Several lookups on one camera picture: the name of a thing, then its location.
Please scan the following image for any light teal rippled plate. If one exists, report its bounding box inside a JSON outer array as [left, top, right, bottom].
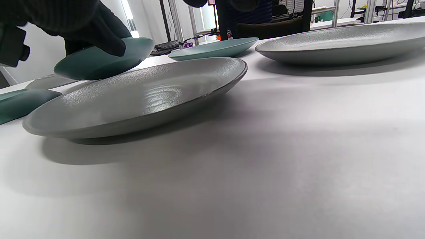
[[168, 37, 259, 62]]

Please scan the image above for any white office desk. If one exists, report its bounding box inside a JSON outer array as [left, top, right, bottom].
[[310, 17, 366, 31]]

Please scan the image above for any black keyboard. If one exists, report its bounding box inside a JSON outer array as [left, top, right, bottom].
[[154, 40, 180, 51]]

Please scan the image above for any dark grey rippled plate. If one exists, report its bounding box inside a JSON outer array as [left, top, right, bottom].
[[22, 57, 248, 139]]

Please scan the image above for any dark brown desk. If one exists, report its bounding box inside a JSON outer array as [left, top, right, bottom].
[[151, 40, 186, 56]]

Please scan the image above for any black office chair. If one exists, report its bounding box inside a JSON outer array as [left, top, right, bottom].
[[215, 0, 314, 40]]

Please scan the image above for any person's right hand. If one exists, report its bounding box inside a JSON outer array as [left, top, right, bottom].
[[0, 0, 263, 34]]

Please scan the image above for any person's left hand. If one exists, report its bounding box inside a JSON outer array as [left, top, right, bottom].
[[64, 2, 132, 57]]

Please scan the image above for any smooth grey plate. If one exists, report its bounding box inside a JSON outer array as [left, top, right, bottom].
[[25, 74, 78, 90]]

